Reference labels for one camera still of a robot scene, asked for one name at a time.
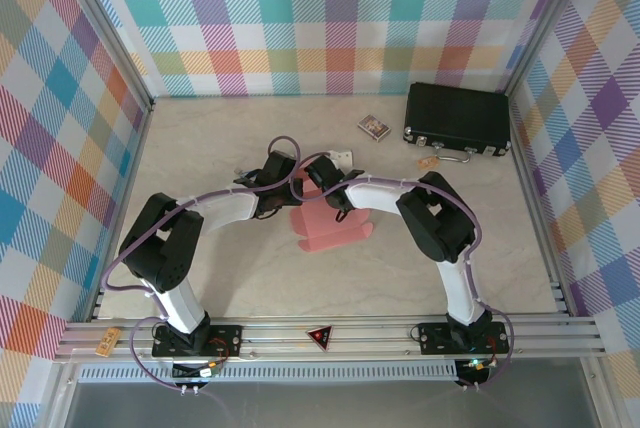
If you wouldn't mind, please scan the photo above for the pink paper box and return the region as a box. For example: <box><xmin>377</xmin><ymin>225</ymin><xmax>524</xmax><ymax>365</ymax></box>
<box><xmin>288</xmin><ymin>170</ymin><xmax>375</xmax><ymax>254</ymax></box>

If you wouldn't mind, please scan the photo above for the small purple card box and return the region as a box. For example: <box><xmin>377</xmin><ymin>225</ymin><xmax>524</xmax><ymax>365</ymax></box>
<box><xmin>357</xmin><ymin>114</ymin><xmax>392</xmax><ymax>141</ymax></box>

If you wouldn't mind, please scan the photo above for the black carrying case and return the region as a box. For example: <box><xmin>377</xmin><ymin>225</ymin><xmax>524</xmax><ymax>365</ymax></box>
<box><xmin>402</xmin><ymin>81</ymin><xmax>512</xmax><ymax>164</ymax></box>

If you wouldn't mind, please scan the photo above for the small black controller board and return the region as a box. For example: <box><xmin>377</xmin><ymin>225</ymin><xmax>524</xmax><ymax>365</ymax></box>
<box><xmin>457</xmin><ymin>357</ymin><xmax>495</xmax><ymax>384</ymax></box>
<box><xmin>172</xmin><ymin>361</ymin><xmax>222</xmax><ymax>382</ymax></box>

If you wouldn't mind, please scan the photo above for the grey metal shelf plate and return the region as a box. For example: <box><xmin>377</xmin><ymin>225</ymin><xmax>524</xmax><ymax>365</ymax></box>
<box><xmin>64</xmin><ymin>380</ymin><xmax>601</xmax><ymax>428</ymax></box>

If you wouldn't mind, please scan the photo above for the small wooden tag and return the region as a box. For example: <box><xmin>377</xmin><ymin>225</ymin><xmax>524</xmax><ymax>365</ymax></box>
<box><xmin>97</xmin><ymin>327</ymin><xmax>121</xmax><ymax>357</ymax></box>

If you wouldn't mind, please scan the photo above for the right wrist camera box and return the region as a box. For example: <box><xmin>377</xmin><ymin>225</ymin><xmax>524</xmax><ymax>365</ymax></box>
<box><xmin>303</xmin><ymin>147</ymin><xmax>369</xmax><ymax>189</ymax></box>

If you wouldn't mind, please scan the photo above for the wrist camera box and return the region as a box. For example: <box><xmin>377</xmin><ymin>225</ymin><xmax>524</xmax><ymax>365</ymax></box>
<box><xmin>244</xmin><ymin>150</ymin><xmax>301</xmax><ymax>189</ymax></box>
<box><xmin>303</xmin><ymin>147</ymin><xmax>369</xmax><ymax>189</ymax></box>

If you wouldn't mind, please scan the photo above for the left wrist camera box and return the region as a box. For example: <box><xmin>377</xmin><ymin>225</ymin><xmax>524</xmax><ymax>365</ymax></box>
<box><xmin>244</xmin><ymin>150</ymin><xmax>301</xmax><ymax>189</ymax></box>

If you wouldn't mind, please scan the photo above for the aluminium rail beam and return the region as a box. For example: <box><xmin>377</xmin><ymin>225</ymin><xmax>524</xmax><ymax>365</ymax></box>
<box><xmin>54</xmin><ymin>315</ymin><xmax>606</xmax><ymax>363</ymax></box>

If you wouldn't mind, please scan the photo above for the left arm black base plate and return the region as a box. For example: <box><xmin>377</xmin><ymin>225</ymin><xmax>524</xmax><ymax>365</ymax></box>
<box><xmin>151</xmin><ymin>323</ymin><xmax>244</xmax><ymax>360</ymax></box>

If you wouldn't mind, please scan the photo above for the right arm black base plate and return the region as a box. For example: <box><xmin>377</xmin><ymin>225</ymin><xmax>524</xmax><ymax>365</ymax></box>
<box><xmin>417</xmin><ymin>320</ymin><xmax>511</xmax><ymax>355</ymax></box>

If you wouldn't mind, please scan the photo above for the grey slotted cable duct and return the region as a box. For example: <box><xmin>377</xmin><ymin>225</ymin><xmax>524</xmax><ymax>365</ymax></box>
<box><xmin>77</xmin><ymin>360</ymin><xmax>459</xmax><ymax>384</ymax></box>

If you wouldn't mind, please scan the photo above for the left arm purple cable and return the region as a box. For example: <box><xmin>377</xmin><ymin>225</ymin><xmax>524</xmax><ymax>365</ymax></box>
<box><xmin>102</xmin><ymin>135</ymin><xmax>302</xmax><ymax>394</ymax></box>

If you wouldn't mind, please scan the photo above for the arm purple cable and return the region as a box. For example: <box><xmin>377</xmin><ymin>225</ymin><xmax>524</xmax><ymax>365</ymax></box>
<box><xmin>289</xmin><ymin>175</ymin><xmax>517</xmax><ymax>392</ymax></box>
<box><xmin>102</xmin><ymin>135</ymin><xmax>302</xmax><ymax>394</ymax></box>

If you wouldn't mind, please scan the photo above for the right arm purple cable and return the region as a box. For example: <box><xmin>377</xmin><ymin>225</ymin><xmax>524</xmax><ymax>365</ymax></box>
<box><xmin>289</xmin><ymin>175</ymin><xmax>517</xmax><ymax>392</ymax></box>

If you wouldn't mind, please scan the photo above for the aluminium frame post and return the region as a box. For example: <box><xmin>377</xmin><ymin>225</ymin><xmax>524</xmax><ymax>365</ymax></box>
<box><xmin>499</xmin><ymin>0</ymin><xmax>601</xmax><ymax>319</ymax></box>

